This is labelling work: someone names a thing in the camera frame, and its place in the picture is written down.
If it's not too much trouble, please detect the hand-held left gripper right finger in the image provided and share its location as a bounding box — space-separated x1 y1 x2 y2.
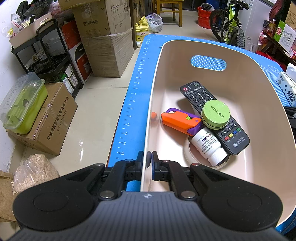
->
151 151 234 201

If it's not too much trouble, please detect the white appliance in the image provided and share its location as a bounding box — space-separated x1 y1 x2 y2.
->
244 0 275 52

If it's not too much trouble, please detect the beige plastic bin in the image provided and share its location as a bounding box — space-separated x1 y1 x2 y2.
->
140 40 296 227

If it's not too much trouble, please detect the wooden chair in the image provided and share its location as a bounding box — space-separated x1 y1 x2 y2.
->
156 0 183 27

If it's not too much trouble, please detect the red bucket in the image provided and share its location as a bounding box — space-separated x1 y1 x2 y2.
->
197 6 214 29

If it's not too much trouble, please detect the clear bag of wood chips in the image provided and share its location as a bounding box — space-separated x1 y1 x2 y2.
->
14 154 60 193

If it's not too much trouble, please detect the plain brown cardboard box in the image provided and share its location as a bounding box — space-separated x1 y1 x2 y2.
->
58 0 107 11

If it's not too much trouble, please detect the large printed cardboard box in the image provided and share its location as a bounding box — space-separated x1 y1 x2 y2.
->
73 0 132 39

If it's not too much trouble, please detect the green black bicycle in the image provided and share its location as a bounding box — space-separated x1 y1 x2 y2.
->
209 0 245 49

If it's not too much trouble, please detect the printed brown cardboard box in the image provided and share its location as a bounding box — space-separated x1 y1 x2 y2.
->
6 82 78 156

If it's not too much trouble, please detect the brown burlap sack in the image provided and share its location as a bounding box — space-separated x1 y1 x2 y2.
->
0 170 18 223

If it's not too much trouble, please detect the white blue tissue pack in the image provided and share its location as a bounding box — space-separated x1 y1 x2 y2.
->
275 64 296 107

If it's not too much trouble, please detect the clear plastic bag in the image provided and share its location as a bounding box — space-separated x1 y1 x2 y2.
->
147 13 163 33

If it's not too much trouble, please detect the film-wrapped cardboard box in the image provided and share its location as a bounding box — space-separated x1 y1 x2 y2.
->
81 29 134 78

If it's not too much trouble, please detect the green clear-lid plastic container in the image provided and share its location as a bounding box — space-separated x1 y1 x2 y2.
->
0 72 48 135

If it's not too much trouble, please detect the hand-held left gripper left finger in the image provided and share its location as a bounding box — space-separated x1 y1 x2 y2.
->
61 151 145 201

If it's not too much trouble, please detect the orange purple toy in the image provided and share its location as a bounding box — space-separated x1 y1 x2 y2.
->
161 108 203 136

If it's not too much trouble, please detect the black remote control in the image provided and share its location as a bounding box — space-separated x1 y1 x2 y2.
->
180 81 250 156

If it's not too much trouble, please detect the yellow plastic jug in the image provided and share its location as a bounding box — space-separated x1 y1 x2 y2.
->
135 16 149 42

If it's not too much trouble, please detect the green white carton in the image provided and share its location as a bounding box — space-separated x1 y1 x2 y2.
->
273 20 296 52

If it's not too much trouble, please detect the white medicine bottle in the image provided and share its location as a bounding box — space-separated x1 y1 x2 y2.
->
191 127 228 167

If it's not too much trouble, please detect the black metal rack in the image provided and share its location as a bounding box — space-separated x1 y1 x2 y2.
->
11 19 84 98

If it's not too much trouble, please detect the blue ruled mat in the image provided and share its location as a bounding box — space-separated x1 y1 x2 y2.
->
105 34 296 234

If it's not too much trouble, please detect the red white appliance box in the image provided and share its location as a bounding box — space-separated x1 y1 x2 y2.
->
69 42 93 85

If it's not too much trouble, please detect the green round tin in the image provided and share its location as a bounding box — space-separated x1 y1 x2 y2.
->
201 100 232 130

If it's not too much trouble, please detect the beige storage box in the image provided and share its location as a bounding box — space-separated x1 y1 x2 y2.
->
9 11 53 48

